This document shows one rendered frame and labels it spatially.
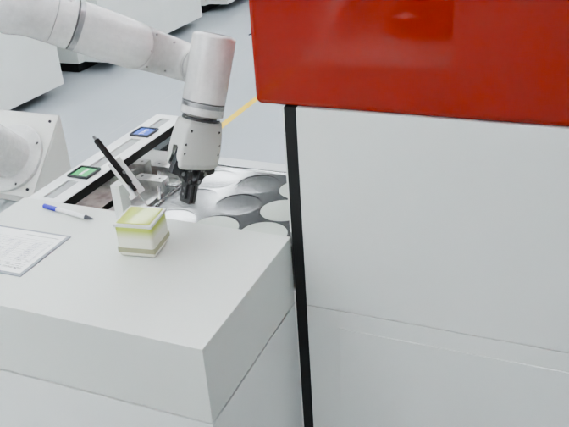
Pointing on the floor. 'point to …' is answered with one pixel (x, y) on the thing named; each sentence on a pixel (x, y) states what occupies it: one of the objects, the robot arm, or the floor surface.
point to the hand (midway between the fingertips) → (188, 192)
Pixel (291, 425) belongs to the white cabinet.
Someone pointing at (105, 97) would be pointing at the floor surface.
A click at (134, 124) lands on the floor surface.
